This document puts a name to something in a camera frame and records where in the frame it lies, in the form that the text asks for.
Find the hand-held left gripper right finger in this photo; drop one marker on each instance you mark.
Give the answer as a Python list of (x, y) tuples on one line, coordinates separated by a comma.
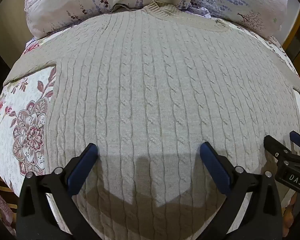
[(213, 166)]

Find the pale blue lavender print pillow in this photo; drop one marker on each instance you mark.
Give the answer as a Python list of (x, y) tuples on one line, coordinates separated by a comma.
[(240, 2)]

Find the wooden chair with floral cushion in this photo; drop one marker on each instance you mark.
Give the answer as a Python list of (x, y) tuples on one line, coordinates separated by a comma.
[(1, 202)]

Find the floral quilted bedspread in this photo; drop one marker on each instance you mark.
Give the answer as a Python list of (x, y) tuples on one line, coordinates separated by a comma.
[(17, 115)]

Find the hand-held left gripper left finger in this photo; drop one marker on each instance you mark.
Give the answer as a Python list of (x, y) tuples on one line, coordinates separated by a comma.
[(83, 165)]

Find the yellow wooden furniture edge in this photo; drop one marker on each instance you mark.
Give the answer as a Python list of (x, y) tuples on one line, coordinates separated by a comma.
[(293, 35)]

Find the left floral pillow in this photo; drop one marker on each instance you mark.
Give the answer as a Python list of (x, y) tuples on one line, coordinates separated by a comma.
[(65, 2)]

